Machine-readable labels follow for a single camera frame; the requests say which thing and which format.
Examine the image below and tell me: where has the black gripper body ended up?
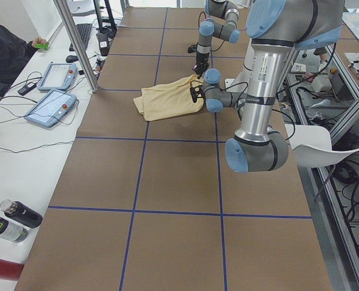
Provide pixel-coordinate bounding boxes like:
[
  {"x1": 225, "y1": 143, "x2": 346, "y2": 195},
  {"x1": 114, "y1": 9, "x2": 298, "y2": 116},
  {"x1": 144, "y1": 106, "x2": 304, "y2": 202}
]
[
  {"x1": 194, "y1": 52, "x2": 209, "y2": 72},
  {"x1": 190, "y1": 85, "x2": 204, "y2": 102}
]

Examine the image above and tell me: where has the beige long-sleeve printed shirt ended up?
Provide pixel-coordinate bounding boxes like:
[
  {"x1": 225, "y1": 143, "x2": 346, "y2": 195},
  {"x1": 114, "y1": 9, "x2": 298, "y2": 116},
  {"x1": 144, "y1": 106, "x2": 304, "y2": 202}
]
[{"x1": 133, "y1": 74, "x2": 204, "y2": 121}]

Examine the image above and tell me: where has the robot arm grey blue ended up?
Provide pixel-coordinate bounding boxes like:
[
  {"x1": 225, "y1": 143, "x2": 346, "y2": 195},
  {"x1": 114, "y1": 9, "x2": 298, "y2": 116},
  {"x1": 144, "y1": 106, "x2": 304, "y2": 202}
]
[
  {"x1": 192, "y1": 1, "x2": 240, "y2": 78},
  {"x1": 193, "y1": 1, "x2": 344, "y2": 173}
]

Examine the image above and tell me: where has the black keyboard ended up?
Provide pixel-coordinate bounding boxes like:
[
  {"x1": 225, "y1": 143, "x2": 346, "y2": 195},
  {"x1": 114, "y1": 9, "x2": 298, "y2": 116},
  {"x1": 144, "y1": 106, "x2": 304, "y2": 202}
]
[{"x1": 76, "y1": 23, "x2": 92, "y2": 50}]

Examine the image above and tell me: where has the white plastic chair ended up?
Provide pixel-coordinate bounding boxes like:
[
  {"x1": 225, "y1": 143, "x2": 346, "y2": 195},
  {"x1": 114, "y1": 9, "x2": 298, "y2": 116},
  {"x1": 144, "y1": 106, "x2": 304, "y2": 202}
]
[{"x1": 285, "y1": 124, "x2": 359, "y2": 168}]

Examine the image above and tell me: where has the black computer mouse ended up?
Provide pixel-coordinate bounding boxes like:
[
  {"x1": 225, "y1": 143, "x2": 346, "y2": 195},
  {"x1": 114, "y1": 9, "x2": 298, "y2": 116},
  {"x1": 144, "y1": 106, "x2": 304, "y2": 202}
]
[{"x1": 65, "y1": 55, "x2": 79, "y2": 63}]

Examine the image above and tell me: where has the blue teach pendant far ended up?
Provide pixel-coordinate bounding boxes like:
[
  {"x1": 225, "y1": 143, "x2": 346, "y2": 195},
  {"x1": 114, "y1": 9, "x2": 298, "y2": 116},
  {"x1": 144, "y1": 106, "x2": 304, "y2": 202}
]
[{"x1": 37, "y1": 62, "x2": 78, "y2": 91}]

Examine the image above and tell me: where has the blue teach pendant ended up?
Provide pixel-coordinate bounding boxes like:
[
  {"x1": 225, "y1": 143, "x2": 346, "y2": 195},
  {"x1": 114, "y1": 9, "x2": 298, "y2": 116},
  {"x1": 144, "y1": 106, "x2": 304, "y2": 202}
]
[
  {"x1": 37, "y1": 62, "x2": 78, "y2": 91},
  {"x1": 24, "y1": 89, "x2": 77, "y2": 128}
]

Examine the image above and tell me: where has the blue teach pendant near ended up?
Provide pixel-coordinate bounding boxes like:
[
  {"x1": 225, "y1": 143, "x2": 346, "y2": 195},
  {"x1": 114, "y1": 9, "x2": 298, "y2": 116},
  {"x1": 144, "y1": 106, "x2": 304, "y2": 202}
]
[{"x1": 24, "y1": 89, "x2": 77, "y2": 128}]

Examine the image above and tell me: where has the green plastic clip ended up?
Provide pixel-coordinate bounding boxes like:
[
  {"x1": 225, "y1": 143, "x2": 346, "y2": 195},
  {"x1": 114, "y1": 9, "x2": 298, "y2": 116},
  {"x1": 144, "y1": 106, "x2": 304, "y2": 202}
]
[{"x1": 35, "y1": 42, "x2": 49, "y2": 50}]

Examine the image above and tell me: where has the black phone device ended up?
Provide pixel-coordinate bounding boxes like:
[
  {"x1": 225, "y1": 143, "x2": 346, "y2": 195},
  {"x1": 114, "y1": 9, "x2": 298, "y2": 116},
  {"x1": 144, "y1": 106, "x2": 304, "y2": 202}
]
[{"x1": 18, "y1": 82, "x2": 36, "y2": 96}]

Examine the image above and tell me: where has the person in black jacket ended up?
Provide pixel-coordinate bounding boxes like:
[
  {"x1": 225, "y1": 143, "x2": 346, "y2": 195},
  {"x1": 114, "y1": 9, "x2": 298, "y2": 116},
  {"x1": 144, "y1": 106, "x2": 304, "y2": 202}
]
[{"x1": 0, "y1": 24, "x2": 46, "y2": 96}]

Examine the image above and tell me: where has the black water bottle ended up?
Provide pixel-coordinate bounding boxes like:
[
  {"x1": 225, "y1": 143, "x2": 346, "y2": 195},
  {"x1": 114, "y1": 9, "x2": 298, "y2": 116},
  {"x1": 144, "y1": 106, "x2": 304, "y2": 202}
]
[{"x1": 0, "y1": 199, "x2": 43, "y2": 229}]

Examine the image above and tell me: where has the red bottle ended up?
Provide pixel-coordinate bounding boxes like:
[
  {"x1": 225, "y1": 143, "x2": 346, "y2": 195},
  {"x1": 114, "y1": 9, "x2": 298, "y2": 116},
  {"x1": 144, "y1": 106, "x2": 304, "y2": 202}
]
[{"x1": 0, "y1": 259, "x2": 24, "y2": 281}]

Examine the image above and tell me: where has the grey aluminium frame post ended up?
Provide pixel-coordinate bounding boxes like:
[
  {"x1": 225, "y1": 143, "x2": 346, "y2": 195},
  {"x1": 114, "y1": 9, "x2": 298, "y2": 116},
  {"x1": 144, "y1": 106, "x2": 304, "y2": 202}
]
[{"x1": 53, "y1": 0, "x2": 99, "y2": 93}]

